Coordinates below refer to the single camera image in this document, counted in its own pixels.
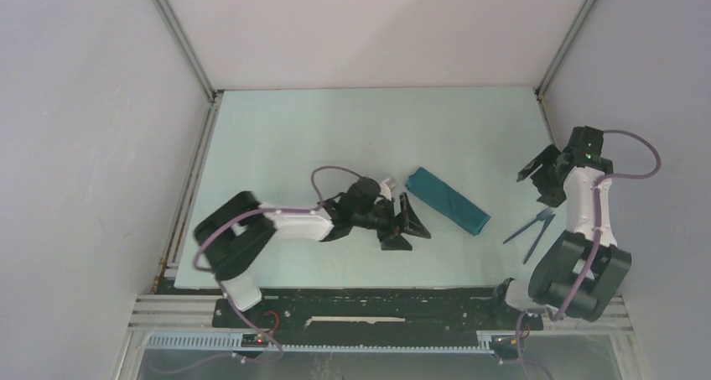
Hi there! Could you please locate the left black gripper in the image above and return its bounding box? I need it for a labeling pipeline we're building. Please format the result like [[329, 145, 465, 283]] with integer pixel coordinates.
[[351, 191, 429, 250]]

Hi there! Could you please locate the blue plastic fork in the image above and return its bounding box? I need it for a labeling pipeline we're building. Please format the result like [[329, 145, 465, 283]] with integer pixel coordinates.
[[503, 207, 555, 244]]

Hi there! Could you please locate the teal satin napkin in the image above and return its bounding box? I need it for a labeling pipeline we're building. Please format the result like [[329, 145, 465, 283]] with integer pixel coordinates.
[[406, 167, 490, 236]]

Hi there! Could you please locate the blue plastic knife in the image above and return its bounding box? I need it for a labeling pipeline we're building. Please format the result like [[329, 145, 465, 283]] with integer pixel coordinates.
[[523, 215, 555, 264]]

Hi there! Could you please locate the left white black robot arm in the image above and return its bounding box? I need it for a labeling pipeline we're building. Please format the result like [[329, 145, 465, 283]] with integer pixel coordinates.
[[193, 177, 431, 327]]

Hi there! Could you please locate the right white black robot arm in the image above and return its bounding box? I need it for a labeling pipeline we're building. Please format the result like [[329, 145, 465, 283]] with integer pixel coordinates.
[[487, 126, 632, 328]]

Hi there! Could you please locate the small black circuit board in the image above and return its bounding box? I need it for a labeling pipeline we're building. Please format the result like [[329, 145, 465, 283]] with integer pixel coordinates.
[[241, 334, 271, 348]]

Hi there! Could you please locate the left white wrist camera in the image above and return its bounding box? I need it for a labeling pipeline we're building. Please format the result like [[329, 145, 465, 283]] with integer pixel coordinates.
[[379, 178, 398, 200]]

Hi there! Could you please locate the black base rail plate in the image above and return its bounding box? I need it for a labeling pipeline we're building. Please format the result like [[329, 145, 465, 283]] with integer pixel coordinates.
[[212, 287, 519, 346]]

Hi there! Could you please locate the grey slotted cable duct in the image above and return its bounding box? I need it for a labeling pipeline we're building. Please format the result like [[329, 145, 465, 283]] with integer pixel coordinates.
[[143, 332, 493, 354]]

